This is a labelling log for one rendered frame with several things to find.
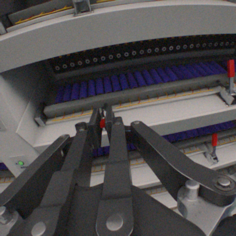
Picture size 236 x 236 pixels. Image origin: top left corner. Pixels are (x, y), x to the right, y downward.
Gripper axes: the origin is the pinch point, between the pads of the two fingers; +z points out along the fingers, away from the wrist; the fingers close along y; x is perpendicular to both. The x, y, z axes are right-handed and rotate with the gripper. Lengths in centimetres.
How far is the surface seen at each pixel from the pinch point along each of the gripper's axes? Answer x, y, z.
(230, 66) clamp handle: 4.4, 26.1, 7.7
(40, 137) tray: -3.4, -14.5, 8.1
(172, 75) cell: 3.3, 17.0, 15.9
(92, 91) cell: 2.9, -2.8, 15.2
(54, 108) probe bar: 1.2, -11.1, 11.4
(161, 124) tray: -4.6, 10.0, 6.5
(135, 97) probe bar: 0.3, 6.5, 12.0
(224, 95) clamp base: -1.7, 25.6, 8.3
